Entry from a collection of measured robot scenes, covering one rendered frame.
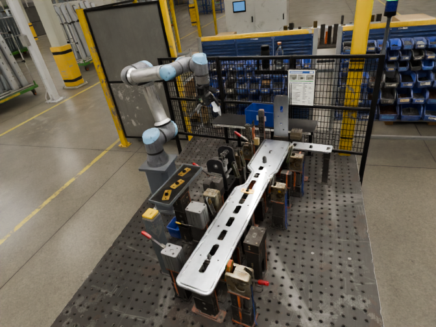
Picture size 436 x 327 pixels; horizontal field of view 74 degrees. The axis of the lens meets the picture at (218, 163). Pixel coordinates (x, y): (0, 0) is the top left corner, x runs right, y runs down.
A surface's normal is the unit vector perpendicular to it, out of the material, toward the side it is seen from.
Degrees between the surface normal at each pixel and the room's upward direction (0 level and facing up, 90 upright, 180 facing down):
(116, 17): 89
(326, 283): 0
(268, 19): 90
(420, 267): 0
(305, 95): 90
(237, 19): 90
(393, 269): 0
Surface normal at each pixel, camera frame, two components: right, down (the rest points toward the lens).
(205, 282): -0.12, -0.83
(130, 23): -0.31, 0.53
